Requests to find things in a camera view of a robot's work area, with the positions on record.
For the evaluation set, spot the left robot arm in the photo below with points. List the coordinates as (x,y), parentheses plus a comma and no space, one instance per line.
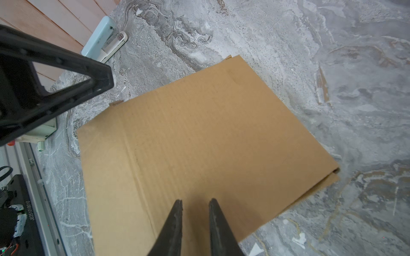
(35,132)

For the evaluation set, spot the brown cardboard box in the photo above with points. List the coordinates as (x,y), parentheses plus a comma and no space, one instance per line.
(220,133)

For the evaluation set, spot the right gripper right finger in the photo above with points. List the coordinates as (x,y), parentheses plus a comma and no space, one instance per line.
(222,239)

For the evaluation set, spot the light blue small device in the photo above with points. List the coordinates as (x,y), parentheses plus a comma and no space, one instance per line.
(105,41)

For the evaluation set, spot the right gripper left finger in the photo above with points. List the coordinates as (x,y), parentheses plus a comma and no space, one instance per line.
(169,241)

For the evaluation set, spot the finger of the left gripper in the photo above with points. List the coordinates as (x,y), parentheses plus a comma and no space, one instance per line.
(48,83)

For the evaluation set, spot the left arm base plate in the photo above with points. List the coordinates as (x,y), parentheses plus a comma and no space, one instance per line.
(19,230)

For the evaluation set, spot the aluminium rail front frame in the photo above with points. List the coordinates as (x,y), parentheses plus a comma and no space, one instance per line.
(21,160)

